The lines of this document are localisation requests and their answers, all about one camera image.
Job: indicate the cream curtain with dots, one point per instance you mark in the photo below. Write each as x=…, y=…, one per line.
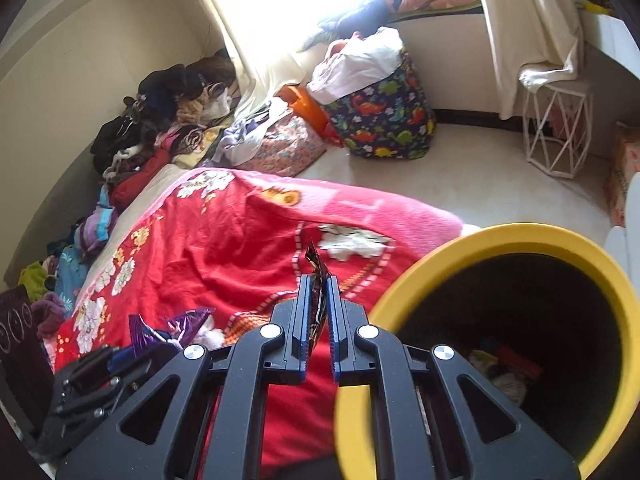
x=533, y=43
x=263, y=38

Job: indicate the white plastic bag in basket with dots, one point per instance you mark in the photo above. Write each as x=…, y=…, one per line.
x=360, y=63

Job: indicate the white wire side table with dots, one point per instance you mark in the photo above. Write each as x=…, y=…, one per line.
x=557, y=127

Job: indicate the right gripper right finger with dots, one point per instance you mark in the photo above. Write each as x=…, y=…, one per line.
x=434, y=416

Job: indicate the red floral blanket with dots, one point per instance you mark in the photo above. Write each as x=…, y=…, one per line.
x=234, y=243

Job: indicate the pile of dark clothes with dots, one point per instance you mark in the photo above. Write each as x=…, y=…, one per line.
x=177, y=117

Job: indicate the left cream curtain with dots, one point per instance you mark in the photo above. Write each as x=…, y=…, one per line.
x=263, y=38

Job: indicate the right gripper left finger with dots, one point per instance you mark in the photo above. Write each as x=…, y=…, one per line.
x=201, y=416

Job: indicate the purple foil snack wrapper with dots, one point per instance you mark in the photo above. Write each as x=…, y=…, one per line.
x=179, y=331

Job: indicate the dark candy wrapper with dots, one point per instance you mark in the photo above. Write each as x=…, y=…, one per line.
x=318, y=310

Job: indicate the floral fabric bag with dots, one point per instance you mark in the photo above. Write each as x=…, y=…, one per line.
x=288, y=148

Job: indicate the white dresser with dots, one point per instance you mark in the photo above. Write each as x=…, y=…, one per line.
x=612, y=37

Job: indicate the orange bag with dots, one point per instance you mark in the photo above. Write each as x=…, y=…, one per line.
x=304, y=106

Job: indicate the dinosaur print laundry basket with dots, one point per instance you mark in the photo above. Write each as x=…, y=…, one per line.
x=388, y=119

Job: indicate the right cream curtain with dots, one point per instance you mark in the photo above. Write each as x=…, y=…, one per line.
x=533, y=43

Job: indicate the navy blue jacket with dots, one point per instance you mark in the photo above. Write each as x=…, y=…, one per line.
x=366, y=20

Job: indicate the yellow rimmed trash bin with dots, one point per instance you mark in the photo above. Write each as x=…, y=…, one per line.
x=548, y=317

